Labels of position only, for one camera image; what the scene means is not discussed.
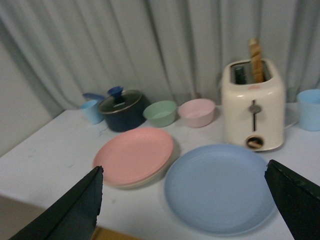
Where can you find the green plastic bowl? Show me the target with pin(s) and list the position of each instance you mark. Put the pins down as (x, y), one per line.
(161, 114)

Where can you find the light blue plastic plate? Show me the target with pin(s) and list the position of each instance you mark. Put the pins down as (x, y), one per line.
(219, 189)

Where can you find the pink plastic plate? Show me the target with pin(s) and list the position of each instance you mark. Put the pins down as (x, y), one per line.
(134, 157)

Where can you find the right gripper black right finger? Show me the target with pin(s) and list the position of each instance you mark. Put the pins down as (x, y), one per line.
(296, 198)

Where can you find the toast slice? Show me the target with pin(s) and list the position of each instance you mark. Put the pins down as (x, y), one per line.
(256, 60)

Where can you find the light blue plastic cup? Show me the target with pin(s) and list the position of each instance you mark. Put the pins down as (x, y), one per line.
(90, 111)

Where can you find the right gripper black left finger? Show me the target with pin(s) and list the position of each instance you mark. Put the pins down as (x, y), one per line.
(71, 217)

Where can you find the glass lid blue knob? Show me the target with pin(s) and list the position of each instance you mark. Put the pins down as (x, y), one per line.
(119, 100)

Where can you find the cream toaster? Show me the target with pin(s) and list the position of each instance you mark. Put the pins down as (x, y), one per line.
(253, 113)

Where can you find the grey curtain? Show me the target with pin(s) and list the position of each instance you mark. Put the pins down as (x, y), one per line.
(168, 49)

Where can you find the pink plastic bowl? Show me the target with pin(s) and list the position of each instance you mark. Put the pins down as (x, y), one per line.
(197, 113)

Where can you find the dark blue saucepan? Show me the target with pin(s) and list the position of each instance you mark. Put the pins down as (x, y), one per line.
(124, 120)

